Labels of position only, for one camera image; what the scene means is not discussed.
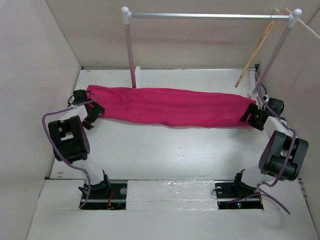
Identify pink trousers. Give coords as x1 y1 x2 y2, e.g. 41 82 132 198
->
87 85 255 128

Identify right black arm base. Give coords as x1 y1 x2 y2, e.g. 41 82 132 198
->
211 180 264 210

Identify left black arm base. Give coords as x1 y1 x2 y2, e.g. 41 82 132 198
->
79 182 128 211

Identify wooden clothes hanger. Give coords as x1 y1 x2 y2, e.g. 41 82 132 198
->
234 20 277 88

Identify white metal clothes rack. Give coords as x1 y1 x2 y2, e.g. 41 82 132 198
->
121 6 303 98

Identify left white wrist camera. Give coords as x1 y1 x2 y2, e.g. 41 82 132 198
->
67 95 74 106

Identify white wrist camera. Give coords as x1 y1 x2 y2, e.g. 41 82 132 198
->
67 95 74 106
258 95 269 110

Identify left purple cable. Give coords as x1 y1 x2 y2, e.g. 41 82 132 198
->
41 96 98 208

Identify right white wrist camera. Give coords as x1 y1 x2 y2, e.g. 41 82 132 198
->
258 95 269 110

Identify aluminium table edge rail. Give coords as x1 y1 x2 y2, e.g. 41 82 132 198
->
81 65 260 71

